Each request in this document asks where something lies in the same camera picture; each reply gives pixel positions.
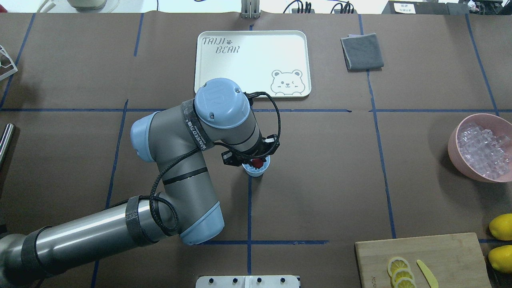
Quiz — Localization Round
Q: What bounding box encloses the grey folded cloth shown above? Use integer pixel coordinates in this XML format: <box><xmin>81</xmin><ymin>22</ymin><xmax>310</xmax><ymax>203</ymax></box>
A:
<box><xmin>340</xmin><ymin>33</ymin><xmax>384</xmax><ymax>71</ymax></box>

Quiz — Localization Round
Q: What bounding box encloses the light blue plastic cup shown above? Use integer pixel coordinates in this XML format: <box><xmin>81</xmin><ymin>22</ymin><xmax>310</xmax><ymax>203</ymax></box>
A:
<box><xmin>242</xmin><ymin>156</ymin><xmax>270</xmax><ymax>177</ymax></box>

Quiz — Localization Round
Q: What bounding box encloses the yellow plastic knife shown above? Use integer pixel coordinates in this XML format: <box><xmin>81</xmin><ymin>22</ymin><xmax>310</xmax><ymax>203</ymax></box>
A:
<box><xmin>416</xmin><ymin>259</ymin><xmax>439</xmax><ymax>288</ymax></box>

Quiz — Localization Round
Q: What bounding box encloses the white bear serving tray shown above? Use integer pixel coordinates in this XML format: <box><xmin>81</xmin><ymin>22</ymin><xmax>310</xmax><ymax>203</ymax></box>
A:
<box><xmin>194</xmin><ymin>30</ymin><xmax>312</xmax><ymax>97</ymax></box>

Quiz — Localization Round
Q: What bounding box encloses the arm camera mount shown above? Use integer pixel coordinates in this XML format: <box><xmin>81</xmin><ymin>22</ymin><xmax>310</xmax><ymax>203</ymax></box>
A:
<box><xmin>221</xmin><ymin>134</ymin><xmax>280</xmax><ymax>166</ymax></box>

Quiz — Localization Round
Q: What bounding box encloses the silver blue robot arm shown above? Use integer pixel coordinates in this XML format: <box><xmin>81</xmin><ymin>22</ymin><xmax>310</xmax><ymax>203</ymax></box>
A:
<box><xmin>1</xmin><ymin>78</ymin><xmax>280</xmax><ymax>288</ymax></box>

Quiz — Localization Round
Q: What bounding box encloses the red strawberry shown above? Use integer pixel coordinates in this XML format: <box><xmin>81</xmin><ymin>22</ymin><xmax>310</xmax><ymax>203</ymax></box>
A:
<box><xmin>249</xmin><ymin>158</ymin><xmax>265</xmax><ymax>169</ymax></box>

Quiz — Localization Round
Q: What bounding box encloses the lemon slice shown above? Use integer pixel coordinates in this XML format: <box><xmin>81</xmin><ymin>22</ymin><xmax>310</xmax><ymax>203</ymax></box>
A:
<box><xmin>386</xmin><ymin>256</ymin><xmax>411</xmax><ymax>277</ymax></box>
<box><xmin>394</xmin><ymin>277</ymin><xmax>417</xmax><ymax>288</ymax></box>
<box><xmin>391</xmin><ymin>268</ymin><xmax>415</xmax><ymax>287</ymax></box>

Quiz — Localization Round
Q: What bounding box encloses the aluminium frame post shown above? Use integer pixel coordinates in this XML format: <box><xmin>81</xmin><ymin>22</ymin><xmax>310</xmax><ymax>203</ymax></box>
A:
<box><xmin>241</xmin><ymin>0</ymin><xmax>261</xmax><ymax>19</ymax></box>

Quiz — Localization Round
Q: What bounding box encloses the pink bowl of ice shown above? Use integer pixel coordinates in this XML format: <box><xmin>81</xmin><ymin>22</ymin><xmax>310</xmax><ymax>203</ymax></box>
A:
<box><xmin>448</xmin><ymin>113</ymin><xmax>512</xmax><ymax>183</ymax></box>

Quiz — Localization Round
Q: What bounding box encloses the steel muddler black tip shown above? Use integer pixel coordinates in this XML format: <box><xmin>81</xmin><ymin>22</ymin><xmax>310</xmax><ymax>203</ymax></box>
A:
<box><xmin>0</xmin><ymin>123</ymin><xmax>15</xmax><ymax>166</ymax></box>

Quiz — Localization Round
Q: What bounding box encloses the wooden cutting board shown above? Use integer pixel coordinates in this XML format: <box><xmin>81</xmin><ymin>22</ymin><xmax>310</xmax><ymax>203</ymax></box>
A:
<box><xmin>355</xmin><ymin>233</ymin><xmax>491</xmax><ymax>288</ymax></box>

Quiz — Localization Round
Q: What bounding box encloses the white wire cup rack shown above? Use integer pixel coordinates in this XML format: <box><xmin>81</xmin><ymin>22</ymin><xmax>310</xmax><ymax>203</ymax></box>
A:
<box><xmin>0</xmin><ymin>45</ymin><xmax>18</xmax><ymax>81</ymax></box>

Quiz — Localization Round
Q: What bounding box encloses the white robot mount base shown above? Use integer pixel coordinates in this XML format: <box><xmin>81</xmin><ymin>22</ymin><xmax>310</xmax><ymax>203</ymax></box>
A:
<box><xmin>195</xmin><ymin>275</ymin><xmax>301</xmax><ymax>288</ymax></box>

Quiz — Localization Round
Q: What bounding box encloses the whole yellow lemon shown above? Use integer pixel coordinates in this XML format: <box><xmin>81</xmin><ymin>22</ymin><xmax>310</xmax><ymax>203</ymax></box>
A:
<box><xmin>488</xmin><ymin>245</ymin><xmax>512</xmax><ymax>274</ymax></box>
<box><xmin>488</xmin><ymin>213</ymin><xmax>512</xmax><ymax>241</ymax></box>

